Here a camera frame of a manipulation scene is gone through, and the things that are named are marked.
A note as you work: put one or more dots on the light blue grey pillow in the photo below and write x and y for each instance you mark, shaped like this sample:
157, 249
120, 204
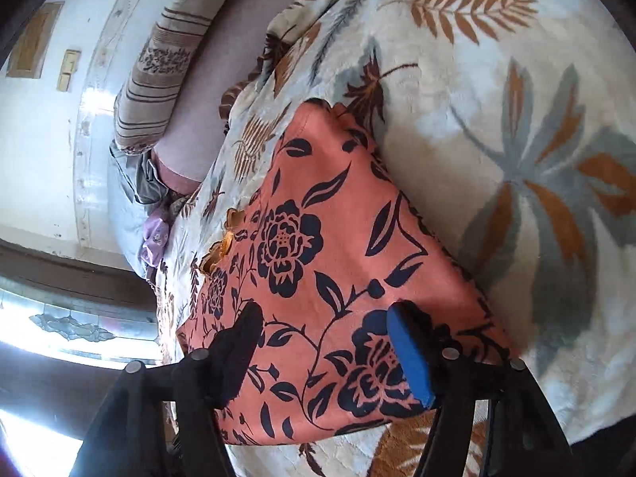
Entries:
134, 191

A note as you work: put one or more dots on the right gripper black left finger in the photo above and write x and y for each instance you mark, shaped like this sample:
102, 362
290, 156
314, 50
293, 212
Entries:
160, 421

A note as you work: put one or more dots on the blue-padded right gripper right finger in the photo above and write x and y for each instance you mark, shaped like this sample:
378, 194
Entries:
522, 434

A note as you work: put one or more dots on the beige wall switch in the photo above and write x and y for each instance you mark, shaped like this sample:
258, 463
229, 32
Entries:
69, 66

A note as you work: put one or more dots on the stained glass window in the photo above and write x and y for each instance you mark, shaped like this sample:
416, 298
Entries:
73, 329

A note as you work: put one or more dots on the pink mauve bed sheet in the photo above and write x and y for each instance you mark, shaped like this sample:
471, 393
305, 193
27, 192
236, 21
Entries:
227, 54

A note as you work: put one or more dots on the cream leaf-pattern fleece blanket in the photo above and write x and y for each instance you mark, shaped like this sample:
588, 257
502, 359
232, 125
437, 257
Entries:
511, 125

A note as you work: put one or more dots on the purple floral cloth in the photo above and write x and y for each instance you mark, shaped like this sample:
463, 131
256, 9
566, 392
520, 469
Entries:
155, 236

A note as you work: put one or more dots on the orange black floral garment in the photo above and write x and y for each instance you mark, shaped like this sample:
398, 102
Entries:
325, 246

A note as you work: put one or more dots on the brown framed wall panel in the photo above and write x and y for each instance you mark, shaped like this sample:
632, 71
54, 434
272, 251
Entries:
27, 55

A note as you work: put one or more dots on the striped beige bolster pillow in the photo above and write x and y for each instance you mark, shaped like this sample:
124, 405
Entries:
146, 101

